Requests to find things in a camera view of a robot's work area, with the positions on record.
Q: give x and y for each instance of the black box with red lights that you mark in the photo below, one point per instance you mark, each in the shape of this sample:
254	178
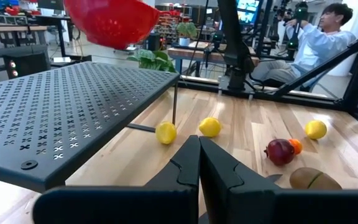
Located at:
30	65

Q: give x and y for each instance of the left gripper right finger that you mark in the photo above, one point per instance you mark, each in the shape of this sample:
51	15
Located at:
244	205

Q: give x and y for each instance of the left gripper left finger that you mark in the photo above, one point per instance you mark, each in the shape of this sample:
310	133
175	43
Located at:
166	205

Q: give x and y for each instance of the black teleoperation robot arm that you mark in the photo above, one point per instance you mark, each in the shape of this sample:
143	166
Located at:
294	34

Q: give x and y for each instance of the black aluminium rig frame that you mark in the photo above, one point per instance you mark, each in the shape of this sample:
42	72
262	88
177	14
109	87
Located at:
306	101

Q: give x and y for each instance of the red plastic colander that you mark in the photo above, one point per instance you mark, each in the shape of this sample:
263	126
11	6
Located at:
113	21

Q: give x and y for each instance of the person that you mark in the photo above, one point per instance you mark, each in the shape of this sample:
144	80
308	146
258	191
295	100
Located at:
315	46

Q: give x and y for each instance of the bright display screen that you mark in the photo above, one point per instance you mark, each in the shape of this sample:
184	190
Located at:
247	12

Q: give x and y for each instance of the small bushy potted plant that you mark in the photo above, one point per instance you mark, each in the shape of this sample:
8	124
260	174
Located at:
186	29

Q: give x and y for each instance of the brown kiwi with slit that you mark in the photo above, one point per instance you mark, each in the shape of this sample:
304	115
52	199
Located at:
309	179

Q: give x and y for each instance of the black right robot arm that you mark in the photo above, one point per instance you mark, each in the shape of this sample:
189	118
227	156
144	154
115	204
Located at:
230	31

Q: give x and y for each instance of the orange-yellow pear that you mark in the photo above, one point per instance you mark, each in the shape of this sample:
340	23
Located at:
297	146

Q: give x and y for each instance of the yellow lemon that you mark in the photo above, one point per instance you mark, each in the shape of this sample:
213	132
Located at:
166	133
210	127
315	129

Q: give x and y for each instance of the dark red pomegranate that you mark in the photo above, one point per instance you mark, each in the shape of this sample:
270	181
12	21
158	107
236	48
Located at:
279	152

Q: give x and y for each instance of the wooden workbench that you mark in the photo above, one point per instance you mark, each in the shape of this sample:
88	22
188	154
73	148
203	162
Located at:
197	55

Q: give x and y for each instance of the black perforated metal shelf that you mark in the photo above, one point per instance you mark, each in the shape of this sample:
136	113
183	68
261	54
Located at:
57	109

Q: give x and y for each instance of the variegated green potted plant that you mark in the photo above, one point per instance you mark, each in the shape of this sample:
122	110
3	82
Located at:
151	60

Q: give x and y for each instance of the wooden office desk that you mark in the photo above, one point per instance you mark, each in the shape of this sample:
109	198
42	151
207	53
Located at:
11	28

